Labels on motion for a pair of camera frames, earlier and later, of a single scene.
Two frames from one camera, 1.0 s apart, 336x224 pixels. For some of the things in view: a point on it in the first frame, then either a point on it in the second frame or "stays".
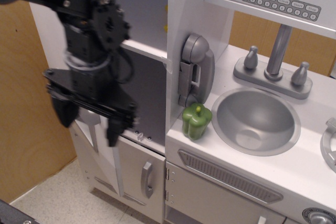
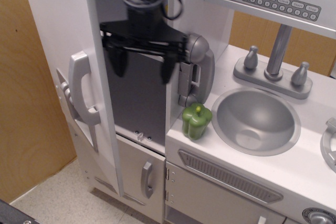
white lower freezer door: [143, 174] stays
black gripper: [98, 89] → [145, 32]
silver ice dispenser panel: [88, 126] stays
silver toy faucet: [272, 77] stays
